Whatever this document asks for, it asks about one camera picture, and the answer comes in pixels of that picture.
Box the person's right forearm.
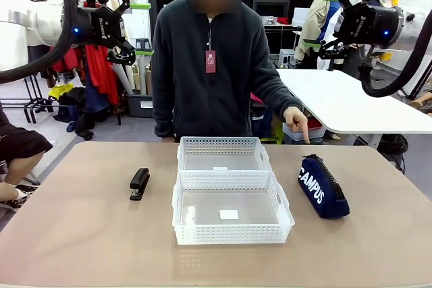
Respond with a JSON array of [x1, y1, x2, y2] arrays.
[[152, 95, 177, 139]]

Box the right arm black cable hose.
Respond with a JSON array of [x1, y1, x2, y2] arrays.
[[358, 7, 432, 98]]

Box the white rectangular sticker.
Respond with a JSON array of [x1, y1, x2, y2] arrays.
[[219, 209, 240, 221]]

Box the large white perforated basket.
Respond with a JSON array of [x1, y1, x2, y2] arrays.
[[171, 170, 296, 246]]

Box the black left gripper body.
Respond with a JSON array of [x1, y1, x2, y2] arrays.
[[68, 5, 129, 48]]

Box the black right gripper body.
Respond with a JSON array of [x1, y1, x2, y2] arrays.
[[337, 3, 406, 49]]

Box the person's left forearm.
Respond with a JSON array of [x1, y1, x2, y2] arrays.
[[254, 75, 304, 117]]

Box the black clothes rack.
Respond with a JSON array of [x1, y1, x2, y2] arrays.
[[7, 0, 131, 124]]

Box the yellow garment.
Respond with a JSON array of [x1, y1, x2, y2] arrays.
[[48, 82, 75, 100]]

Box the black stapler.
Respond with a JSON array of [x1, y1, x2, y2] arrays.
[[129, 167, 151, 202]]

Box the seated person in black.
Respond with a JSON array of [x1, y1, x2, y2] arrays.
[[0, 101, 54, 213]]

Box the small white perforated basket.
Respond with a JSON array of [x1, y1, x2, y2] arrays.
[[176, 136, 273, 173]]

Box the grey storage bin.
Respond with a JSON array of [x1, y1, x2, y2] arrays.
[[126, 93, 155, 119]]

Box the rolled paper tubes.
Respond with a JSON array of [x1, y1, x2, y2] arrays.
[[113, 63, 153, 96]]

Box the navy Campus pencil case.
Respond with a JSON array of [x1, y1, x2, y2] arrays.
[[297, 154, 351, 219]]

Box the white background table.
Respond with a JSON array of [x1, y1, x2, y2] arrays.
[[276, 67, 432, 149]]

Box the black bag under table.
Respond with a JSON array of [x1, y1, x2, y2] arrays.
[[377, 134, 410, 167]]

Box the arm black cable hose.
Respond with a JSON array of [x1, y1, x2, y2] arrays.
[[0, 0, 80, 85], [358, 7, 432, 98]]

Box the clear box with red contents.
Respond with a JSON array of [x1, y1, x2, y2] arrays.
[[282, 119, 327, 144]]

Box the person in dark fleece jacket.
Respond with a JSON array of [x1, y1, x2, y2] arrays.
[[151, 0, 304, 142]]

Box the red hanging garment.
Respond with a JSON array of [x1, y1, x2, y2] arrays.
[[84, 44, 121, 107]]

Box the person's left hand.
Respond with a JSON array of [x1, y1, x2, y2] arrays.
[[282, 106, 311, 145]]

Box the black studded shoe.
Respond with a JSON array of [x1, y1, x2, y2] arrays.
[[0, 183, 39, 213]]

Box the maroon hanging tag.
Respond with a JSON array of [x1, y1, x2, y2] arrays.
[[205, 50, 217, 74]]

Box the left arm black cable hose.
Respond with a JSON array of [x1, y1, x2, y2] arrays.
[[0, 0, 80, 85]]

